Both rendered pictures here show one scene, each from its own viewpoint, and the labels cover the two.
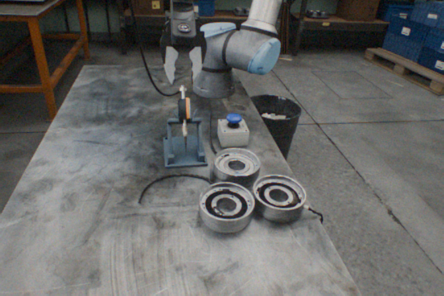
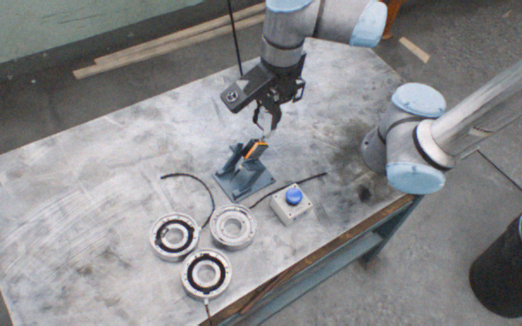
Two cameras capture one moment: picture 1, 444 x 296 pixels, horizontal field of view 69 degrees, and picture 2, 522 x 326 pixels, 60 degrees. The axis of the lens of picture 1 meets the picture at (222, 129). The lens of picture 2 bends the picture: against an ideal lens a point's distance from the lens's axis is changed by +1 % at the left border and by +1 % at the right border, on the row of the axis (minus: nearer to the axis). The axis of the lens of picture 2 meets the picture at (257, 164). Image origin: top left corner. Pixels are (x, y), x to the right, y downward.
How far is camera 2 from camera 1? 0.75 m
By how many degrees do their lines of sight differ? 48
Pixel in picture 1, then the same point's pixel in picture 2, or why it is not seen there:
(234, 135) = (279, 208)
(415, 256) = not seen: outside the picture
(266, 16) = (441, 138)
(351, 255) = not seen: outside the picture
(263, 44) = (406, 163)
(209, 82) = (371, 145)
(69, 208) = (137, 141)
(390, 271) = not seen: outside the picture
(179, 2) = (260, 70)
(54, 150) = (191, 94)
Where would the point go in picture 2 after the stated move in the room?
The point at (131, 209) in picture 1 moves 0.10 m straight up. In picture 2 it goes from (153, 176) to (149, 152)
